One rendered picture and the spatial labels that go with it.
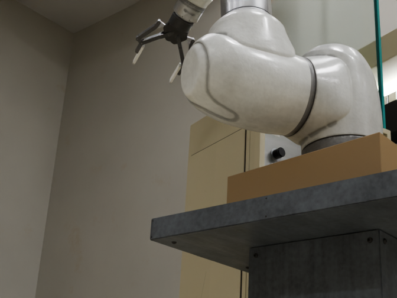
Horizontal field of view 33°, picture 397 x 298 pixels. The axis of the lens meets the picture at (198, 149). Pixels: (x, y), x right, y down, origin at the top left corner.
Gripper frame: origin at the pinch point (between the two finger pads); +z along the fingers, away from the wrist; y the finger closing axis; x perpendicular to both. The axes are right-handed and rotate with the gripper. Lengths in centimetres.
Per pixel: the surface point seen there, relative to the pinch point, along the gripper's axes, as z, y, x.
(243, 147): -2.7, 29.4, -32.3
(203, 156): 12.6, 25.4, -16.5
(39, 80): 374, -18, 779
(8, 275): 556, 59, 546
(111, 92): 313, 81, 720
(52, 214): 496, 82, 637
